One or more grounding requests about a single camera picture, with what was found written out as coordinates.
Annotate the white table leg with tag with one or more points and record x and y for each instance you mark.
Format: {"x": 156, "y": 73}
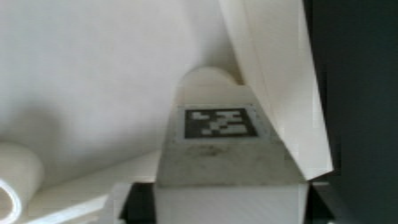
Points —
{"x": 227, "y": 181}

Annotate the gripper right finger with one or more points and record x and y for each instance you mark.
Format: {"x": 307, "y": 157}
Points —
{"x": 325, "y": 211}

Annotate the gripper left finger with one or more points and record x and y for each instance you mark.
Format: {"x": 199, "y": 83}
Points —
{"x": 139, "y": 210}

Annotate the white square table top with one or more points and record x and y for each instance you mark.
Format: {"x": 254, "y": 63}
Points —
{"x": 94, "y": 56}

